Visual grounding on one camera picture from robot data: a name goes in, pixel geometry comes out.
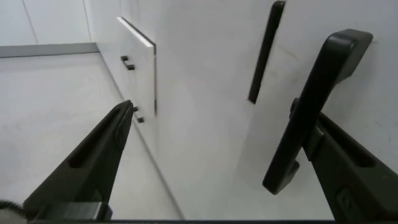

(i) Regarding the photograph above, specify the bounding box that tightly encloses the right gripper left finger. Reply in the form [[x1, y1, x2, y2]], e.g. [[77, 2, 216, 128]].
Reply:
[[22, 100, 135, 222]]

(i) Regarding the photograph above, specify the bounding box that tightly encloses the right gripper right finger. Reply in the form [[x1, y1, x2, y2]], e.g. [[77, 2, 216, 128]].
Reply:
[[302, 111, 398, 222]]

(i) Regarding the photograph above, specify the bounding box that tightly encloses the white door with thick black handle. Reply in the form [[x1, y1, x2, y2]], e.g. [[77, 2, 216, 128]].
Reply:
[[224, 0, 398, 220]]

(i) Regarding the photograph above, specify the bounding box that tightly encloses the white kitchen cabinet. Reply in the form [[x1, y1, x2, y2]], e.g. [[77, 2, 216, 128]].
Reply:
[[83, 0, 185, 220]]

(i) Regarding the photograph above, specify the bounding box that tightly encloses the white drawer with small black handle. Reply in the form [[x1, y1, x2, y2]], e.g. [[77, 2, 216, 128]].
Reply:
[[132, 105, 158, 150], [116, 16, 157, 119]]

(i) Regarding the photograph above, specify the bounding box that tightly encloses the white door with slim black handle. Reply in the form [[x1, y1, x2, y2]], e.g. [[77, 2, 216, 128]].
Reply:
[[154, 0, 286, 220]]

